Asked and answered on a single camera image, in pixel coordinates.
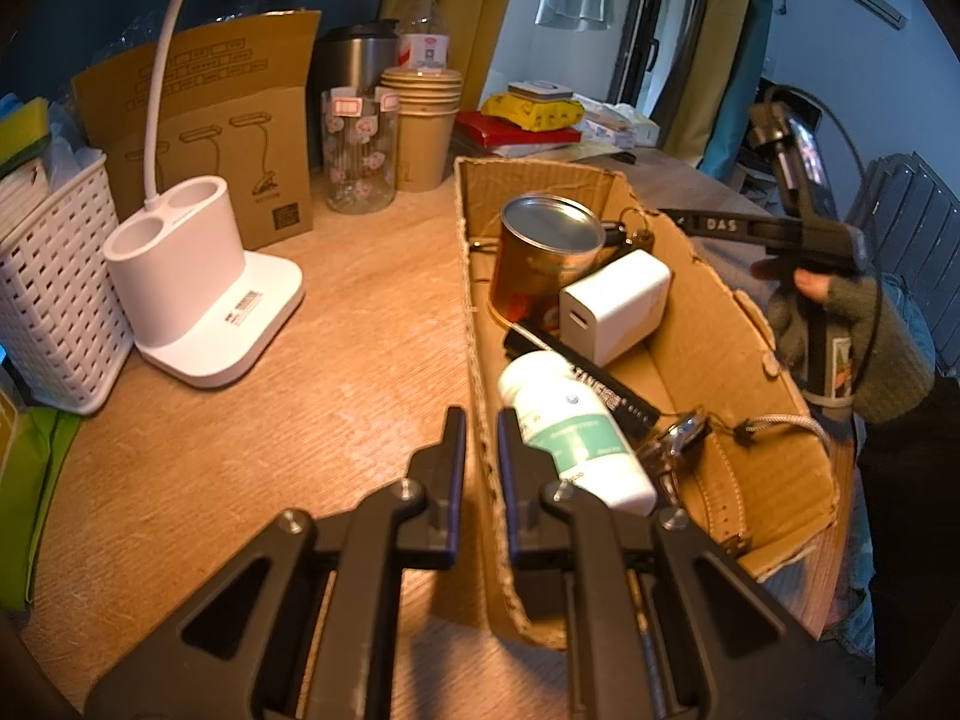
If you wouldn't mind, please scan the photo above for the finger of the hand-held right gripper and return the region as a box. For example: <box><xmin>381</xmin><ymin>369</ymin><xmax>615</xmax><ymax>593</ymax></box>
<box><xmin>658</xmin><ymin>207</ymin><xmax>713</xmax><ymax>237</ymax></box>

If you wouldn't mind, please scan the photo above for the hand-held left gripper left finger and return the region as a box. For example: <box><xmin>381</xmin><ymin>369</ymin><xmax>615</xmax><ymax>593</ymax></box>
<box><xmin>82</xmin><ymin>405</ymin><xmax>470</xmax><ymax>720</ymax></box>

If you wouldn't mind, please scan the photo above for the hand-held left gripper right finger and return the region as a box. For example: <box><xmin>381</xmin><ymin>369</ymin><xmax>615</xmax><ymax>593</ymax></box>
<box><xmin>496</xmin><ymin>406</ymin><xmax>878</xmax><ymax>720</ymax></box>

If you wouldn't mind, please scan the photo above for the bunch of keys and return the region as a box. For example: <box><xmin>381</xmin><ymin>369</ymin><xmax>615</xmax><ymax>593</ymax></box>
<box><xmin>600</xmin><ymin>206</ymin><xmax>655</xmax><ymax>252</ymax></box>

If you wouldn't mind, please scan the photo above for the white pill bottle green label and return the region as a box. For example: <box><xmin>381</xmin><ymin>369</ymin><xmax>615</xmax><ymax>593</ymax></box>
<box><xmin>497</xmin><ymin>350</ymin><xmax>659</xmax><ymax>517</ymax></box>

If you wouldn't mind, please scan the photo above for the white charger adapter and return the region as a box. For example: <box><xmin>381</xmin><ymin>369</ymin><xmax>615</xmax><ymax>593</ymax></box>
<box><xmin>559</xmin><ymin>249</ymin><xmax>672</xmax><ymax>367</ymax></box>

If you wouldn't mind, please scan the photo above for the cardboard box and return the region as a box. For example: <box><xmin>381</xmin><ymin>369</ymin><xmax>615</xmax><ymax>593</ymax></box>
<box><xmin>452</xmin><ymin>156</ymin><xmax>839</xmax><ymax>650</ymax></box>

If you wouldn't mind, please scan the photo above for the black rectangular stick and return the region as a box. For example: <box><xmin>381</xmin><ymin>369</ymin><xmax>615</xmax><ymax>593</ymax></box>
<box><xmin>502</xmin><ymin>321</ymin><xmax>662</xmax><ymax>445</ymax></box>

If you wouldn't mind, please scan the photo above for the metal tin can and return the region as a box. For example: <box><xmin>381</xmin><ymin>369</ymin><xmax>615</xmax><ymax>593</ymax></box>
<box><xmin>487</xmin><ymin>195</ymin><xmax>607</xmax><ymax>323</ymax></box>

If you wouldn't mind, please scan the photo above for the wristwatch with brown strap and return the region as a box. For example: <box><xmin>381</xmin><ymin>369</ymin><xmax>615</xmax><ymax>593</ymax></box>
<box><xmin>637</xmin><ymin>406</ymin><xmax>755</xmax><ymax>556</ymax></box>

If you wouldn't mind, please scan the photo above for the person's right hand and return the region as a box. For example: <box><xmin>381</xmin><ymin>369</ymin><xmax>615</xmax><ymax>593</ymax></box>
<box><xmin>752</xmin><ymin>256</ymin><xmax>938</xmax><ymax>425</ymax></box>

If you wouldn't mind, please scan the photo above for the black monitor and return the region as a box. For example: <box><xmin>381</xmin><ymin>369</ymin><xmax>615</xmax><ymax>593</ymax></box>
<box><xmin>759</xmin><ymin>77</ymin><xmax>839</xmax><ymax>217</ymax></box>

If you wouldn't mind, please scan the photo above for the grey padded headboard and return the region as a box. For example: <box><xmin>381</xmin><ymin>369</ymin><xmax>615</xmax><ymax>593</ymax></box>
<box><xmin>847</xmin><ymin>152</ymin><xmax>960</xmax><ymax>361</ymax></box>

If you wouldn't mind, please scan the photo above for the white tissue pack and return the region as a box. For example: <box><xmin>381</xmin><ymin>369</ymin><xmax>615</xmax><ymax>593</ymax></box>
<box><xmin>577</xmin><ymin>97</ymin><xmax>661</xmax><ymax>149</ymax></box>

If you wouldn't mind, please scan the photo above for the beige paper envelope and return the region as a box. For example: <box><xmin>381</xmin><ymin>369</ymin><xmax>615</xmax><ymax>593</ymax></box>
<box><xmin>487</xmin><ymin>141</ymin><xmax>623</xmax><ymax>164</ymax></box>

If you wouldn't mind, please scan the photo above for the yellow curtain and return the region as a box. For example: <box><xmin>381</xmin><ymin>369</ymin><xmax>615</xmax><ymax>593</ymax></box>
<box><xmin>382</xmin><ymin>0</ymin><xmax>526</xmax><ymax>113</ymax></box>
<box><xmin>660</xmin><ymin>0</ymin><xmax>758</xmax><ymax>166</ymax></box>

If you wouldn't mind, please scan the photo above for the yellow wipes packet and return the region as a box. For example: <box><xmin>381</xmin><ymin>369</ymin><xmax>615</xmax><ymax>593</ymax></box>
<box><xmin>480</xmin><ymin>92</ymin><xmax>586</xmax><ymax>132</ymax></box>

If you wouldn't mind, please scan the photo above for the teal curtain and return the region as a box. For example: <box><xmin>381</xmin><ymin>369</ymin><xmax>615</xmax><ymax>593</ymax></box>
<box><xmin>697</xmin><ymin>0</ymin><xmax>777</xmax><ymax>181</ymax></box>

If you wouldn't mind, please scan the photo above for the white flat box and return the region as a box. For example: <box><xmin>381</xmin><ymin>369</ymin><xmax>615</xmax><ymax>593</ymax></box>
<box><xmin>508</xmin><ymin>80</ymin><xmax>571</xmax><ymax>102</ymax></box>

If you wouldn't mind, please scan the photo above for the glass sliding door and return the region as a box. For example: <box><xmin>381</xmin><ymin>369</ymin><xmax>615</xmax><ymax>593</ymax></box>
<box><xmin>480</xmin><ymin>0</ymin><xmax>713</xmax><ymax>121</ymax></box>

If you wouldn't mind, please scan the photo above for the red book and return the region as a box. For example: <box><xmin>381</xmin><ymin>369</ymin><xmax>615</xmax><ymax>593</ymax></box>
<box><xmin>452</xmin><ymin>111</ymin><xmax>582</xmax><ymax>151</ymax></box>

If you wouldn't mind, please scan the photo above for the stack of paper cups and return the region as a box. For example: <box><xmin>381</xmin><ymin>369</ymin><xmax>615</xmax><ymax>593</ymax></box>
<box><xmin>379</xmin><ymin>66</ymin><xmax>464</xmax><ymax>192</ymax></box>

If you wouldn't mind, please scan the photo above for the clear plastic water bottle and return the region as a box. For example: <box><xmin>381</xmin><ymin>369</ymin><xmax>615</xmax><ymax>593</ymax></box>
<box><xmin>397</xmin><ymin>0</ymin><xmax>451</xmax><ymax>74</ymax></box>

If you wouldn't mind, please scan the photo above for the white desk lamp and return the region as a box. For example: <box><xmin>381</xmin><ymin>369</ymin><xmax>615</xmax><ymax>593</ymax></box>
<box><xmin>103</xmin><ymin>0</ymin><xmax>307</xmax><ymax>389</ymax></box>

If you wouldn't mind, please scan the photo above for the floral glass jar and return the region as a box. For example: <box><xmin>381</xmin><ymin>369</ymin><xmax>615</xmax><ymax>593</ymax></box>
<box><xmin>321</xmin><ymin>86</ymin><xmax>398</xmax><ymax>215</ymax></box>

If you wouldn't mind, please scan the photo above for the stainless steel thermos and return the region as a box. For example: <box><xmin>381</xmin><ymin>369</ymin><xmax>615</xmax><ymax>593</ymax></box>
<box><xmin>313</xmin><ymin>19</ymin><xmax>402</xmax><ymax>166</ymax></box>

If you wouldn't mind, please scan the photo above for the green printed bag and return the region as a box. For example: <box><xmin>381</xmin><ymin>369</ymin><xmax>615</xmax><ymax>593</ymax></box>
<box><xmin>0</xmin><ymin>390</ymin><xmax>83</xmax><ymax>612</ymax></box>

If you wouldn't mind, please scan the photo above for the white woven plastic basket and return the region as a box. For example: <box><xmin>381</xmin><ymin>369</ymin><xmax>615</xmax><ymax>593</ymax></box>
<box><xmin>0</xmin><ymin>146</ymin><xmax>136</xmax><ymax>416</ymax></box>

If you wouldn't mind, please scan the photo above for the cardboard lamp packaging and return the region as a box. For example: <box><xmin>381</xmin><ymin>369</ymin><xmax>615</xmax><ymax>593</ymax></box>
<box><xmin>71</xmin><ymin>10</ymin><xmax>323</xmax><ymax>252</ymax></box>

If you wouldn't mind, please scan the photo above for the yellow green sponge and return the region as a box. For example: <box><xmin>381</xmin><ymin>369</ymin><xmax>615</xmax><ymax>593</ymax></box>
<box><xmin>0</xmin><ymin>97</ymin><xmax>52</xmax><ymax>173</ymax></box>

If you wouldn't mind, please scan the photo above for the grey cord lanyard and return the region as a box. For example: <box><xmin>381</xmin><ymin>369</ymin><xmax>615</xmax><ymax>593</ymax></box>
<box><xmin>735</xmin><ymin>414</ymin><xmax>830</xmax><ymax>452</ymax></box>

